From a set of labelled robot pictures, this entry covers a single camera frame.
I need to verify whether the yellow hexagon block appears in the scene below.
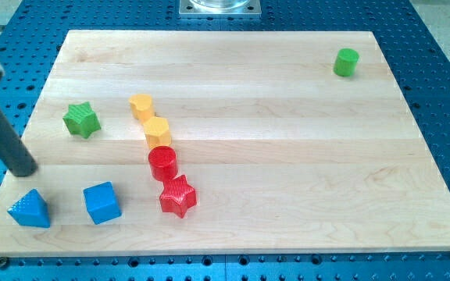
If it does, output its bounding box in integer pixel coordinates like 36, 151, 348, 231
143, 116, 172, 149

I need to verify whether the red star block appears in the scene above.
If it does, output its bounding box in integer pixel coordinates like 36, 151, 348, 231
159, 175, 197, 219

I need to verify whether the green star block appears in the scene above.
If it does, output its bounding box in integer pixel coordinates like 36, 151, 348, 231
62, 101, 101, 139

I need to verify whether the red cylinder block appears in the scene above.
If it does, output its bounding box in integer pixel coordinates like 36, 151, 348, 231
148, 146, 178, 182

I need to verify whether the wooden board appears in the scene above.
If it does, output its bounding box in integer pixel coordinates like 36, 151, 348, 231
0, 30, 450, 257

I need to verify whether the yellow heart block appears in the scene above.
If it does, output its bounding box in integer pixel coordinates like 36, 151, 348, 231
128, 94, 155, 123

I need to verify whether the blue cube block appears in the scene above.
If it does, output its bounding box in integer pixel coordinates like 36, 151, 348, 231
83, 181, 122, 225

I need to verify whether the green cylinder block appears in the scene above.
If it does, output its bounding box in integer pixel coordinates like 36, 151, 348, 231
333, 48, 359, 76

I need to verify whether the blue triangle block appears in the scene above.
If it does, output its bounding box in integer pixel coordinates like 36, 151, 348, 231
7, 189, 51, 228

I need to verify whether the blue perforated breadboard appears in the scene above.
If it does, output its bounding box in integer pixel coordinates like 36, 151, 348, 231
0, 0, 450, 280

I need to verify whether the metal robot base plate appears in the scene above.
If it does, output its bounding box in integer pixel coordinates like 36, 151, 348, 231
178, 0, 262, 19

